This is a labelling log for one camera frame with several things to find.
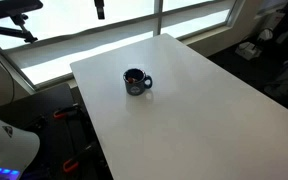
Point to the black articulated camera stand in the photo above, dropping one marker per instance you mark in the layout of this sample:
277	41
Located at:
20	30

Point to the white device on floor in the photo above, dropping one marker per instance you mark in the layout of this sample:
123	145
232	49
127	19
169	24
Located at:
248	50

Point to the red and white marker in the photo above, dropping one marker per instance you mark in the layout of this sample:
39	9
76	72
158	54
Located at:
132	79

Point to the black camera on mount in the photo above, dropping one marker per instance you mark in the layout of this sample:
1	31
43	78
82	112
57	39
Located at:
10	6

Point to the grey office chair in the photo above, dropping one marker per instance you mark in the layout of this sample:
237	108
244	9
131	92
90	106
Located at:
284	78

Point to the black perforated mounting board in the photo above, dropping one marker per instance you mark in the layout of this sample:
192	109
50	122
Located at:
55	133

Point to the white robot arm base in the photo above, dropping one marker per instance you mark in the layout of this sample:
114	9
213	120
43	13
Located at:
7	146

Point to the black orange bar clamp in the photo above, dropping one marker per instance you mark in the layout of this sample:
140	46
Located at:
79	158
65	112

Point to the grey window frame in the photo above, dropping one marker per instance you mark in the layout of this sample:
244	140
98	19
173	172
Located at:
157	16

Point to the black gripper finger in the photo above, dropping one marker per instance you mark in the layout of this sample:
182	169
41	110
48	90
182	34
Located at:
100	10

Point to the dark blue speckled mug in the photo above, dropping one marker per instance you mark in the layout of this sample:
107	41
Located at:
135	89

